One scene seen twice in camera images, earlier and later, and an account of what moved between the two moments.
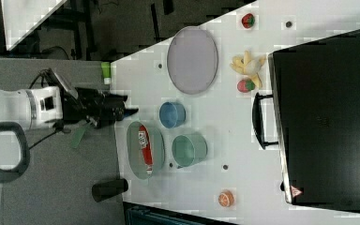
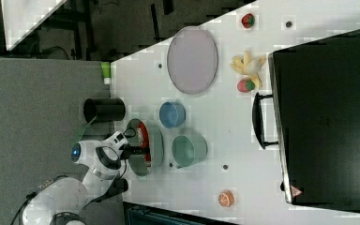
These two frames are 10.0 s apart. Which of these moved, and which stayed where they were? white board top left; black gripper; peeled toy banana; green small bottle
Moved: black gripper
Stayed: green small bottle; peeled toy banana; white board top left
